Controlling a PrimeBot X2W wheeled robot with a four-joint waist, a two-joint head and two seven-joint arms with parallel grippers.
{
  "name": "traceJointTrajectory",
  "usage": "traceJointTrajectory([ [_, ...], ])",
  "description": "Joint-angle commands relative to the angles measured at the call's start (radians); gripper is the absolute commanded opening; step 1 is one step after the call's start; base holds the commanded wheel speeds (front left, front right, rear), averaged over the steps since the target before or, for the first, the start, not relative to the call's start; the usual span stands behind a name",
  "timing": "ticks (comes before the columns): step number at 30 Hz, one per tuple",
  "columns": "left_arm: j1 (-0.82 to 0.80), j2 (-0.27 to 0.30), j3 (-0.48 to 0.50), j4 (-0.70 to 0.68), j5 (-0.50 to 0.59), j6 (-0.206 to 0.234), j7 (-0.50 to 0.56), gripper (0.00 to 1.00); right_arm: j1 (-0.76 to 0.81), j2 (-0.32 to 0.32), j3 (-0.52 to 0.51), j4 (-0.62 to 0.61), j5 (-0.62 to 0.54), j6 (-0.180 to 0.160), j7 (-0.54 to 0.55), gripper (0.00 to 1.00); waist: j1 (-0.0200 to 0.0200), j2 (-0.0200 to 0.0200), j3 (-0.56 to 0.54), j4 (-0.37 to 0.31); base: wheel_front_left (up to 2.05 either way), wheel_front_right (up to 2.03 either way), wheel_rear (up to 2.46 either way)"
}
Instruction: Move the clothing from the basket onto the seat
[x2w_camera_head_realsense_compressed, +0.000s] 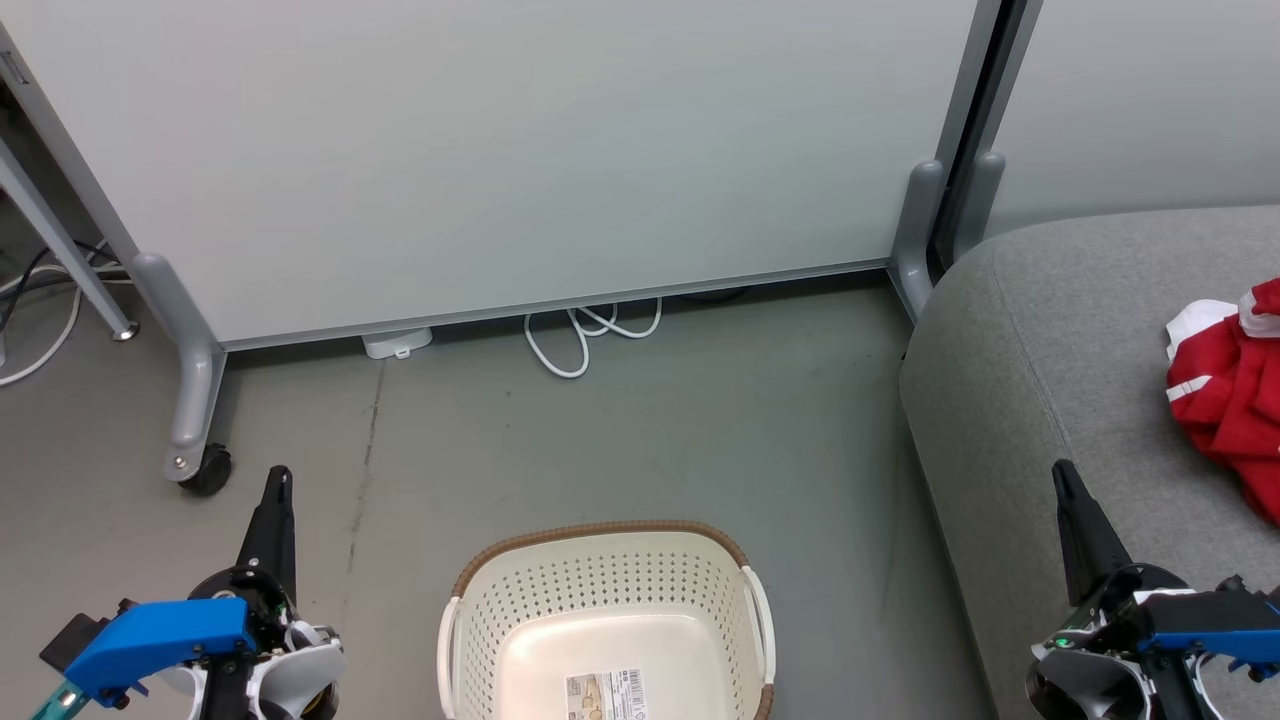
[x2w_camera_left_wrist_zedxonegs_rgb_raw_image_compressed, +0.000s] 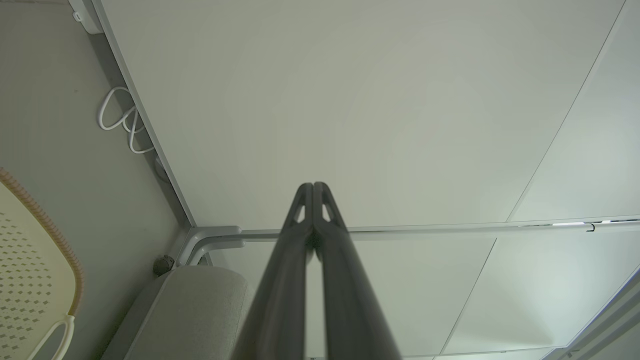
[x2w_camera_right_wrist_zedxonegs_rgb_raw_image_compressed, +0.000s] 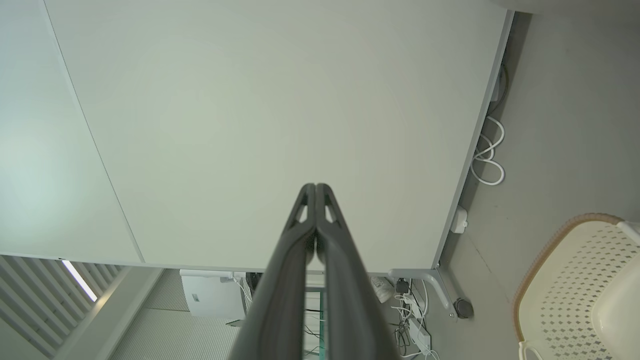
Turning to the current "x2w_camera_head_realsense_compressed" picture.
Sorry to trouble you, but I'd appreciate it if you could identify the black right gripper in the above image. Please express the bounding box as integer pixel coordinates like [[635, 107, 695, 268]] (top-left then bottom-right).
[[1027, 459, 1193, 720]]

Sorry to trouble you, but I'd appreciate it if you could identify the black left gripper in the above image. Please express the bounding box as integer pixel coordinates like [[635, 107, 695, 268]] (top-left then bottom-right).
[[190, 464, 299, 720]]

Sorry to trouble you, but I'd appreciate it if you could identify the red white striped garment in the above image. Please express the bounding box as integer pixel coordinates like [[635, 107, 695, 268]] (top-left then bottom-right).
[[1164, 277, 1280, 527]]

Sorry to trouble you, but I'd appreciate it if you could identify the cream perforated laundry basket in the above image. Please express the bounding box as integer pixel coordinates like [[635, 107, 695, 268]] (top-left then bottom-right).
[[436, 519, 777, 720]]

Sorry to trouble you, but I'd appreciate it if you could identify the printed basket label sticker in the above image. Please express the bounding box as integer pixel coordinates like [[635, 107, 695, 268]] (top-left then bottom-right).
[[564, 667, 650, 720]]

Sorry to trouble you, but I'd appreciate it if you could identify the black caster wheel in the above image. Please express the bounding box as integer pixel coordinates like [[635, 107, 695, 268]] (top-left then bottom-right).
[[180, 443, 234, 497]]

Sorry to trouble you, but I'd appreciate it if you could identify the grey partition leg with screw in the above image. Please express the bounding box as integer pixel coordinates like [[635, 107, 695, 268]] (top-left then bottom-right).
[[130, 251, 229, 483]]

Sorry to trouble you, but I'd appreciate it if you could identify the grey fabric sofa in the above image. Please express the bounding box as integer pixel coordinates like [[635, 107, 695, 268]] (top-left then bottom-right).
[[897, 205, 1280, 720]]

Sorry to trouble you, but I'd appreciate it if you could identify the white power adapter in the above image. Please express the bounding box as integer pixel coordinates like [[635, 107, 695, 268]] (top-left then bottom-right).
[[361, 326, 435, 361]]

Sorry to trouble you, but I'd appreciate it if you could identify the slanted grey table leg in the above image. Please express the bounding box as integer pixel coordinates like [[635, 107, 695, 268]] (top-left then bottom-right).
[[0, 138, 140, 344]]

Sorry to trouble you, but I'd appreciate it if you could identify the large white partition panel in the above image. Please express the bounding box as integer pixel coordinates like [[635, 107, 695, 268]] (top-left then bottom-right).
[[0, 0, 1003, 353]]

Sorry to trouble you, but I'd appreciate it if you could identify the narrow white partition panel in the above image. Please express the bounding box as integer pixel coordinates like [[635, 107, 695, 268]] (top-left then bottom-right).
[[985, 0, 1280, 241]]

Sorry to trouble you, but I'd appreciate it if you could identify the long white floor cable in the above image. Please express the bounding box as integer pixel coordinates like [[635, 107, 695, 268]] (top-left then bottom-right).
[[0, 262, 89, 388]]

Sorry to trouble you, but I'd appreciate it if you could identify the looped white cable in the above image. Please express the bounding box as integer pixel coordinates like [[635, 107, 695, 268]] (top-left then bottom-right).
[[523, 296, 665, 380]]

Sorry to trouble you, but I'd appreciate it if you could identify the black floor cable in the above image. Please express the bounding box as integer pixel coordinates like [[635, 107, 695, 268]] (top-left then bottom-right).
[[0, 243, 123, 333]]

